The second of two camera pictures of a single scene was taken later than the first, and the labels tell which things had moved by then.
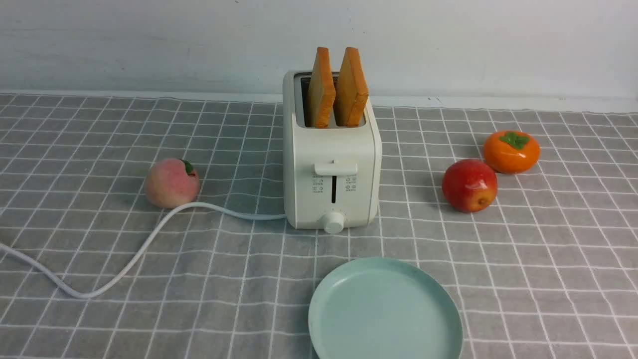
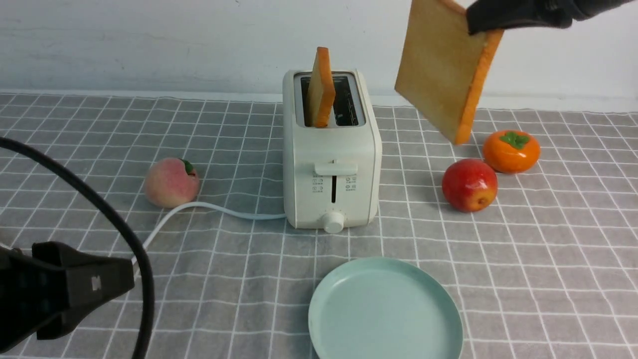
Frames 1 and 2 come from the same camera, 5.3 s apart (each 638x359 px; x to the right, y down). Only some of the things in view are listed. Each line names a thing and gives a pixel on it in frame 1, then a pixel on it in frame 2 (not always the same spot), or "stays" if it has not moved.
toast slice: [322, 89] stays
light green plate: [384, 308] stays
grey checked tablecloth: [549, 269] stays
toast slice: [352, 90] → [441, 65]
